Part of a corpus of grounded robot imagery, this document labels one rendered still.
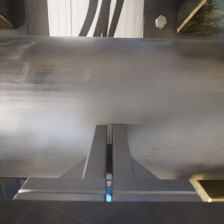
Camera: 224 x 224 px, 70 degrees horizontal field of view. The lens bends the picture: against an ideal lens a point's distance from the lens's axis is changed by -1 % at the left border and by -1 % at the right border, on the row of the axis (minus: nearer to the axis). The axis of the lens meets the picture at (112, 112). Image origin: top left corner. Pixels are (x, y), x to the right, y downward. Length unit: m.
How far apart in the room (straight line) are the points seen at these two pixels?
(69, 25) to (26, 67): 2.16
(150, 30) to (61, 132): 0.34
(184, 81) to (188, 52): 0.04
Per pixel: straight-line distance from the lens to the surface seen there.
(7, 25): 0.46
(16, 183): 0.48
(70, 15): 2.37
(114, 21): 0.52
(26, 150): 0.19
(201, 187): 0.30
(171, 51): 0.20
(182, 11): 0.43
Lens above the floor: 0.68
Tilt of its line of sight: 1 degrees down
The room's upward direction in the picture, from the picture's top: 89 degrees counter-clockwise
